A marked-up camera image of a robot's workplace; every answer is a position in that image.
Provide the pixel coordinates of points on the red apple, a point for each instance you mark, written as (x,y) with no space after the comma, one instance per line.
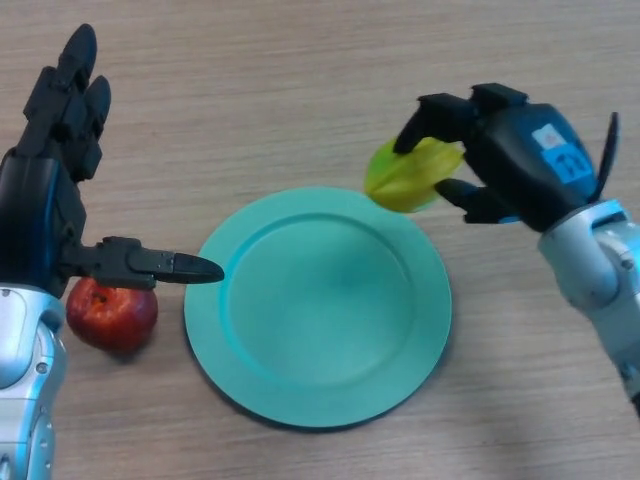
(112,315)

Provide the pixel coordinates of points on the yellow green starfruit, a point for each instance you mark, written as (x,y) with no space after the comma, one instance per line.
(410,172)

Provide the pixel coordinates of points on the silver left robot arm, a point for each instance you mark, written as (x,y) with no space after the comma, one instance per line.
(25,360)

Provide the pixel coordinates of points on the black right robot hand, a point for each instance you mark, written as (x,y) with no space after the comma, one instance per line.
(530,160)

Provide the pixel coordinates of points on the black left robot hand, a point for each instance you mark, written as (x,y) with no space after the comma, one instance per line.
(35,215)

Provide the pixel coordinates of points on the teal green round plate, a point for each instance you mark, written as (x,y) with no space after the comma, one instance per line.
(317,310)

